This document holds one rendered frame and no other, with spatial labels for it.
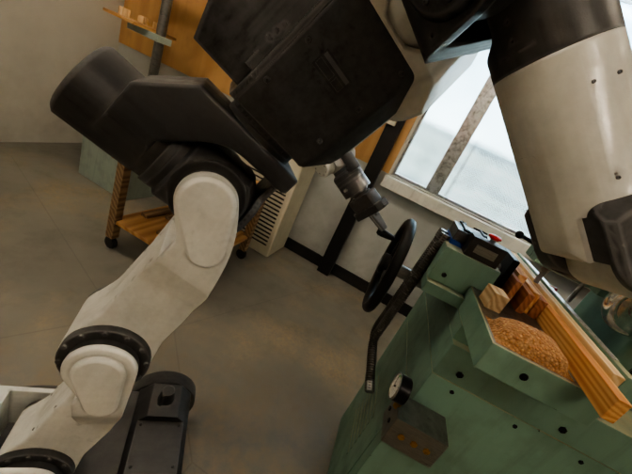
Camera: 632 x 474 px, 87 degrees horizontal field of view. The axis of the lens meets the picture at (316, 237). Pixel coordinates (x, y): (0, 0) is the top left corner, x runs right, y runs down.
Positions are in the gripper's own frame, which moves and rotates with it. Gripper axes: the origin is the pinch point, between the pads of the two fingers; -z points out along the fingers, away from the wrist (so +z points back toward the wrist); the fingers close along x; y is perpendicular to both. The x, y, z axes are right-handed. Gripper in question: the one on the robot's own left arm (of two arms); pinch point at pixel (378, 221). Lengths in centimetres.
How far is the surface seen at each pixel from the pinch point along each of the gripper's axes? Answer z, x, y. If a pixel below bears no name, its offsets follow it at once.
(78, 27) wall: 214, -167, 45
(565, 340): -33, 37, -18
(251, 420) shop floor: -38, -66, -47
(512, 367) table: -27, 33, -32
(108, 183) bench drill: 107, -178, -1
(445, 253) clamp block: -11.4, 21.2, -11.9
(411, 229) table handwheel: -3.7, 14.8, -8.7
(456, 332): -25.4, 19.8, -22.7
